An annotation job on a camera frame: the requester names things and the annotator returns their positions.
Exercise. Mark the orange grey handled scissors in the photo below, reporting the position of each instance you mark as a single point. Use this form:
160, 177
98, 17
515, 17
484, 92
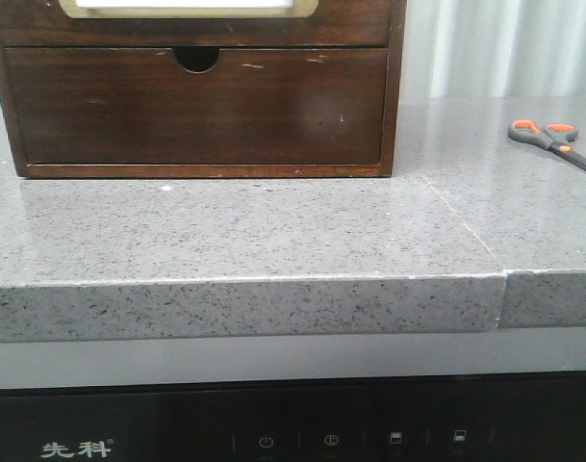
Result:
556, 138

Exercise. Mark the dark wooden drawer cabinet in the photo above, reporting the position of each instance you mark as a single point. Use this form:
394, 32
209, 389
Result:
201, 58

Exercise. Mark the black built-in kitchen appliance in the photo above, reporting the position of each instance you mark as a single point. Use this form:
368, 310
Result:
487, 417

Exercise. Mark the wooden drawer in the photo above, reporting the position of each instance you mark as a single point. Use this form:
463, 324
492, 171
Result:
44, 23
254, 106

